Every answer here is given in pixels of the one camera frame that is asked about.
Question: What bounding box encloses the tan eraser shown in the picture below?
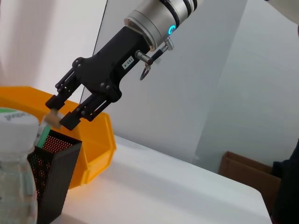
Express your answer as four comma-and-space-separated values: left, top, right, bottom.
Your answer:
44, 109, 64, 128

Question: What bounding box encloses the black mesh pen holder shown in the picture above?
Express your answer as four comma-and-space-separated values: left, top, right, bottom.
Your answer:
27, 129, 83, 224

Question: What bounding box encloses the brown cardboard box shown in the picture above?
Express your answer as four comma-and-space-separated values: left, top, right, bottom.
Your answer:
218, 151, 282, 217

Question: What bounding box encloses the yellow plastic bin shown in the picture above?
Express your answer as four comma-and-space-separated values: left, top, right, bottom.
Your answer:
0, 85, 117, 189

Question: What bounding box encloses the green white toothbrush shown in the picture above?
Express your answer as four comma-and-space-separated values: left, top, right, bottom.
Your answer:
34, 122, 51, 149

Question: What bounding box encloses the person in dark clothing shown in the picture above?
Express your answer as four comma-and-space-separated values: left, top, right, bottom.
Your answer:
271, 140, 299, 224

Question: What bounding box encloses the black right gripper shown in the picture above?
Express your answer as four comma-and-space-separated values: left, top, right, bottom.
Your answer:
45, 27, 150, 131

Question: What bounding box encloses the clear green-label water bottle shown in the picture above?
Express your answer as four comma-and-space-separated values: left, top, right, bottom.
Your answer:
0, 107, 40, 224

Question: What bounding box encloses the right gripper connector cable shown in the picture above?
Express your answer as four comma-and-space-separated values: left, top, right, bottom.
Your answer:
135, 37, 175, 81

